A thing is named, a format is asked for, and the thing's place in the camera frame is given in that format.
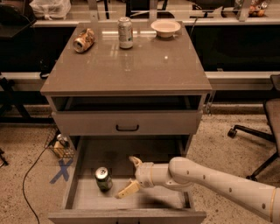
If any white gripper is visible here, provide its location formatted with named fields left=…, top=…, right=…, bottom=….
left=115, top=156, right=154, bottom=199

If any green soda can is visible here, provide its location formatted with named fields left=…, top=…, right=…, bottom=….
left=94, top=167, right=113, bottom=192

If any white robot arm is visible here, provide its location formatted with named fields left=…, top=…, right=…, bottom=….
left=116, top=156, right=280, bottom=224

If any closed top drawer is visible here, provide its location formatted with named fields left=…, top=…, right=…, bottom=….
left=52, top=111, right=202, bottom=136

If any open middle drawer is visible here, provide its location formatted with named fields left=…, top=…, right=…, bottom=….
left=49, top=136, right=206, bottom=224

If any grey drawer cabinet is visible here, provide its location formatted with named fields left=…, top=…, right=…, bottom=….
left=39, top=21, right=213, bottom=224

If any orange can lying down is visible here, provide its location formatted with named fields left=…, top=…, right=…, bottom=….
left=73, top=28, right=95, bottom=53

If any white green upright can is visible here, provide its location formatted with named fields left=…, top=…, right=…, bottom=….
left=117, top=17, right=133, bottom=49

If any blue tape cross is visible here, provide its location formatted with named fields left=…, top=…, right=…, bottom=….
left=50, top=158, right=74, bottom=184

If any white bowl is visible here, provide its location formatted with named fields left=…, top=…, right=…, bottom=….
left=150, top=20, right=181, bottom=38

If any black office chair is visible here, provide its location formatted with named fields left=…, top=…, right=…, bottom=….
left=227, top=73, right=280, bottom=182

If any white plastic bag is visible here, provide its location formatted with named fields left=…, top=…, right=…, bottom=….
left=30, top=0, right=71, bottom=20

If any fruit pile on shelf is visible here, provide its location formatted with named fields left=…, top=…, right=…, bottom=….
left=248, top=0, right=269, bottom=18

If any black drawer handle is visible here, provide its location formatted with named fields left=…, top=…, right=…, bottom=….
left=115, top=124, right=139, bottom=132

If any wire basket with items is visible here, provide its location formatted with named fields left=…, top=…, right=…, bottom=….
left=45, top=129, right=75, bottom=158

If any black floor cable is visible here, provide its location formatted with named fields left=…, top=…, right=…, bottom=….
left=22, top=145, right=51, bottom=224

